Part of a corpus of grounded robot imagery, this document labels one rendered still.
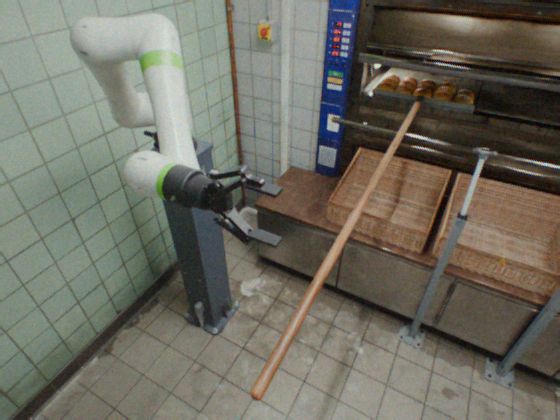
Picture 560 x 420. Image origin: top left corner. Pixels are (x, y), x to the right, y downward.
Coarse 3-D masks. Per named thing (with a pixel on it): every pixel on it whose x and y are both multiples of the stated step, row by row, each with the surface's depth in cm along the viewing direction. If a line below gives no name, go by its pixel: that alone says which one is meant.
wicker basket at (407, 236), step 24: (360, 168) 229; (408, 168) 214; (432, 168) 208; (336, 192) 207; (360, 192) 232; (384, 192) 226; (408, 192) 219; (336, 216) 213; (360, 216) 196; (384, 216) 213; (408, 216) 213; (432, 216) 186; (384, 240) 196; (408, 240) 197
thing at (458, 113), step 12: (360, 96) 209; (372, 96) 205; (384, 96) 204; (408, 108) 199; (420, 108) 196; (432, 108) 193; (444, 108) 191; (456, 108) 191; (468, 120) 188; (480, 120) 185; (492, 120) 182; (504, 120) 180; (516, 120) 179; (540, 132) 175; (552, 132) 173
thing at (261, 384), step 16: (400, 128) 168; (384, 160) 146; (368, 192) 130; (352, 224) 117; (336, 240) 111; (336, 256) 107; (320, 272) 101; (320, 288) 99; (304, 304) 93; (288, 336) 86; (272, 352) 83; (272, 368) 80; (256, 384) 78
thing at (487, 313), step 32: (288, 192) 233; (320, 192) 233; (288, 224) 220; (320, 224) 208; (288, 256) 238; (320, 256) 222; (352, 256) 207; (384, 256) 197; (416, 256) 188; (352, 288) 225; (384, 288) 211; (416, 288) 198; (448, 288) 188; (480, 288) 178; (512, 288) 172; (448, 320) 200; (480, 320) 189; (512, 320) 179; (480, 352) 208; (544, 352) 181
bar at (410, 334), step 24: (336, 120) 183; (432, 144) 167; (456, 144) 162; (480, 168) 158; (552, 168) 148; (456, 240) 163; (432, 288) 185; (552, 312) 159; (408, 336) 215; (528, 336) 173; (504, 360) 191; (504, 384) 193
